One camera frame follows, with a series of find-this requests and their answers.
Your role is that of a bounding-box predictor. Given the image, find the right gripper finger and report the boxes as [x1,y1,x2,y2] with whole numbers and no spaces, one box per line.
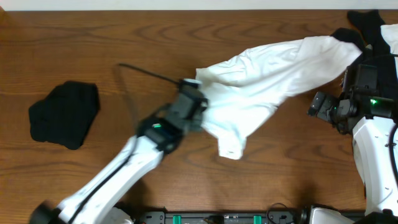
[307,91,326,116]
[322,95,338,122]

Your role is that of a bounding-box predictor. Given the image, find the white t-shirt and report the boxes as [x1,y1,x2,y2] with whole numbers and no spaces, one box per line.
[196,36,362,160]

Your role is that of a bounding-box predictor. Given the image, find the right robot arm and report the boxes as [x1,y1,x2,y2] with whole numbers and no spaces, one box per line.
[307,64,397,223]

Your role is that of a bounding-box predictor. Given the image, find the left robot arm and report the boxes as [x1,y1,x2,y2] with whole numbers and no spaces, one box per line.
[29,86,208,223]

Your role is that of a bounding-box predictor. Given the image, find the dark navy garment pile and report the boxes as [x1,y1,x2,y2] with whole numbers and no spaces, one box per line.
[330,9,398,103]

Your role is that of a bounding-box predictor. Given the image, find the white garment under pile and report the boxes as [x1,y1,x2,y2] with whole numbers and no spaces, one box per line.
[381,24,397,80]

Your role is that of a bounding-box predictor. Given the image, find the folded black garment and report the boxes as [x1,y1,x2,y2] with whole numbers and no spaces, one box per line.
[29,81,100,150]

